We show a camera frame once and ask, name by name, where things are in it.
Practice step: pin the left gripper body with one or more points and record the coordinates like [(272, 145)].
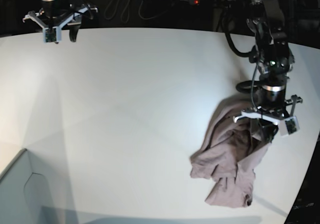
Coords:
[(275, 115)]

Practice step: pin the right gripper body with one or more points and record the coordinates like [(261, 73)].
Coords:
[(69, 16)]

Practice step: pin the mauve pink t-shirt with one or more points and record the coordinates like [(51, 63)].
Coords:
[(229, 155)]

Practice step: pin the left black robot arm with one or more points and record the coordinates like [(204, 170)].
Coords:
[(273, 60)]

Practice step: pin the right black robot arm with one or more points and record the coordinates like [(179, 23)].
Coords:
[(55, 15)]

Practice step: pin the white cardboard box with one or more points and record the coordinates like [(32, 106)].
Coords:
[(33, 191)]

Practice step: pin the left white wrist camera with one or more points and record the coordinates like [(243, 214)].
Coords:
[(288, 126)]

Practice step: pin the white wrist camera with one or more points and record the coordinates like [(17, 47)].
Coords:
[(288, 126), (51, 35)]

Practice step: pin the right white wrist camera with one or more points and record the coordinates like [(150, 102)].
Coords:
[(51, 35)]

